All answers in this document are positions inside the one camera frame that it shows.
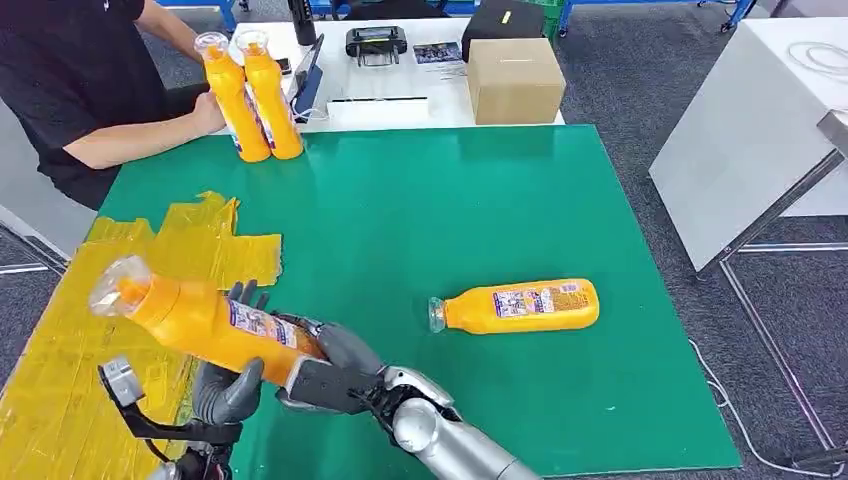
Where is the person's right hand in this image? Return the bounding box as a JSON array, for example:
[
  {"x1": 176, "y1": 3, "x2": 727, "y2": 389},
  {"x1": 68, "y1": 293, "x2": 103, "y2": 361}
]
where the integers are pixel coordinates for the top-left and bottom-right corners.
[{"x1": 190, "y1": 90, "x2": 228, "y2": 138}]

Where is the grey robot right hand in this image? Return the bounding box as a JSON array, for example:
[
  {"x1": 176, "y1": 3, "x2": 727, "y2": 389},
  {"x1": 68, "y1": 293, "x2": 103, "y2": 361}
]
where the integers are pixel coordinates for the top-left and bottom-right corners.
[{"x1": 270, "y1": 311, "x2": 387, "y2": 417}]

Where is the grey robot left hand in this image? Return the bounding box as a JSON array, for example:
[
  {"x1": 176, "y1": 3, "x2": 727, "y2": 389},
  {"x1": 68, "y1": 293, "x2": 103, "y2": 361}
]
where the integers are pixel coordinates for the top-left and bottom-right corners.
[{"x1": 191, "y1": 278, "x2": 271, "y2": 427}]

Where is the orange drink bottle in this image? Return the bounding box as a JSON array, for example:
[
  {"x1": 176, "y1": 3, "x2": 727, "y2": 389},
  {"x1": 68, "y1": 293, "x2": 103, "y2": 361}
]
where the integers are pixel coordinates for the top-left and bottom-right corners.
[
  {"x1": 427, "y1": 278, "x2": 601, "y2": 336},
  {"x1": 193, "y1": 31, "x2": 274, "y2": 164},
  {"x1": 88, "y1": 254, "x2": 330, "y2": 390},
  {"x1": 235, "y1": 27, "x2": 305, "y2": 162}
]

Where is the tablet in blue case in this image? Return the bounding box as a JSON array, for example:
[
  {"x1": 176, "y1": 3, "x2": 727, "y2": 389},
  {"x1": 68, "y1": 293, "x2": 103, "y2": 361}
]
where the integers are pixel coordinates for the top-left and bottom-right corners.
[{"x1": 288, "y1": 33, "x2": 327, "y2": 125}]

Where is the black bottle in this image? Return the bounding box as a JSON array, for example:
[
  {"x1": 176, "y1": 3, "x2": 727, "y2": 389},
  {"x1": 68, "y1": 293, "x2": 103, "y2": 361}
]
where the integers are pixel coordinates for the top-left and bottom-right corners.
[{"x1": 287, "y1": 0, "x2": 319, "y2": 47}]

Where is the person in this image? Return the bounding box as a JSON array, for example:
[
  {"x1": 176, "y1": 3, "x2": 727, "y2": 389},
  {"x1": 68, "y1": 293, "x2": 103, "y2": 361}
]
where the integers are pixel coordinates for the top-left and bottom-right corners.
[{"x1": 0, "y1": 0, "x2": 228, "y2": 212}]

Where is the yellow sheet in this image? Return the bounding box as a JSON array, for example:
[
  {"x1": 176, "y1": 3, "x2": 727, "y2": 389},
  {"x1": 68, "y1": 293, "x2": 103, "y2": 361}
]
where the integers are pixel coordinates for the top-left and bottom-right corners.
[{"x1": 0, "y1": 190, "x2": 284, "y2": 480}]

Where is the flat white box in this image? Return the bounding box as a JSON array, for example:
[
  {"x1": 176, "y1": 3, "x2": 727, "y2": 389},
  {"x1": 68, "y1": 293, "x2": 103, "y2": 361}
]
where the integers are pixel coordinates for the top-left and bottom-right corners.
[{"x1": 325, "y1": 96, "x2": 432, "y2": 132}]

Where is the black handheld controller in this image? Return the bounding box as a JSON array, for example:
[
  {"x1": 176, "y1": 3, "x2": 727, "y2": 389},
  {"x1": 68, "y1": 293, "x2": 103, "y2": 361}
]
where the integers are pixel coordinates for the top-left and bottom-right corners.
[{"x1": 344, "y1": 25, "x2": 409, "y2": 68}]

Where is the green mat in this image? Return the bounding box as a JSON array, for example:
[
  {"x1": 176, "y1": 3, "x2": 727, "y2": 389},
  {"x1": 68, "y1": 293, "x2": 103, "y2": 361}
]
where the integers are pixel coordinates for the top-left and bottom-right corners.
[{"x1": 97, "y1": 124, "x2": 743, "y2": 480}]

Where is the small white table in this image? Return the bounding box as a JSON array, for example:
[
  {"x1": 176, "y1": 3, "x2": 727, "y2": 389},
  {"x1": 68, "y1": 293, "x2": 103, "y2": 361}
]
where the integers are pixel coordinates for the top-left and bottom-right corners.
[{"x1": 210, "y1": 17, "x2": 566, "y2": 136}]

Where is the printed card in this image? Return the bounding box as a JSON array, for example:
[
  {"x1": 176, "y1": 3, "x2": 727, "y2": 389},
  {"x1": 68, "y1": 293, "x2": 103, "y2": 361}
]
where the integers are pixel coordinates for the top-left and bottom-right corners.
[{"x1": 412, "y1": 41, "x2": 463, "y2": 66}]

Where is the black bag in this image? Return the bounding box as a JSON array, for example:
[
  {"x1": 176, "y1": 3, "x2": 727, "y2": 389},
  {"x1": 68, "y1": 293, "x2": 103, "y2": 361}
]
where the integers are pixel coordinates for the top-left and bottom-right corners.
[{"x1": 460, "y1": 0, "x2": 547, "y2": 63}]

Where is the cardboard box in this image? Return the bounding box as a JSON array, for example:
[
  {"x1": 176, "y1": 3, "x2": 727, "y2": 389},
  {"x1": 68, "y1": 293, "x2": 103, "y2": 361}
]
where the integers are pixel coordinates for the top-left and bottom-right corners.
[{"x1": 466, "y1": 37, "x2": 568, "y2": 126}]

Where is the green crate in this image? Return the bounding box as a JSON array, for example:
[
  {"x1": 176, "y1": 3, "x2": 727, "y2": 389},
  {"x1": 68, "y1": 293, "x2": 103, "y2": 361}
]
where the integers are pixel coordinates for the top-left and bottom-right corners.
[{"x1": 526, "y1": 0, "x2": 571, "y2": 40}]

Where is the large white table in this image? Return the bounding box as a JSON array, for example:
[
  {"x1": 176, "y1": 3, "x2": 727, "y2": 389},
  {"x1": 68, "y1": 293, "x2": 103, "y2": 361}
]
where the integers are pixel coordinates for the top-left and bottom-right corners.
[{"x1": 648, "y1": 17, "x2": 848, "y2": 274}]

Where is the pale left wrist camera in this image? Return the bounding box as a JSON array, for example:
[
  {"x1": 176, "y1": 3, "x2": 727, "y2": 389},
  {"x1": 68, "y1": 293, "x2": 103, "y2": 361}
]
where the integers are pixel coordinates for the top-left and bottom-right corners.
[{"x1": 97, "y1": 356, "x2": 148, "y2": 425}]

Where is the white floor cable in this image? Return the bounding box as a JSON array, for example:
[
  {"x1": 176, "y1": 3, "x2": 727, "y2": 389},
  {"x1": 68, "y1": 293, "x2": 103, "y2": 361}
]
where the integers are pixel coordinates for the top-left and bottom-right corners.
[{"x1": 688, "y1": 339, "x2": 848, "y2": 480}]

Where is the coiled white cable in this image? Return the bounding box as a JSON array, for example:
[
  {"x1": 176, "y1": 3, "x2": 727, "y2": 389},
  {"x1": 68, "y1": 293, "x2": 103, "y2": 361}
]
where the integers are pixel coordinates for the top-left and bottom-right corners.
[{"x1": 786, "y1": 40, "x2": 848, "y2": 81}]

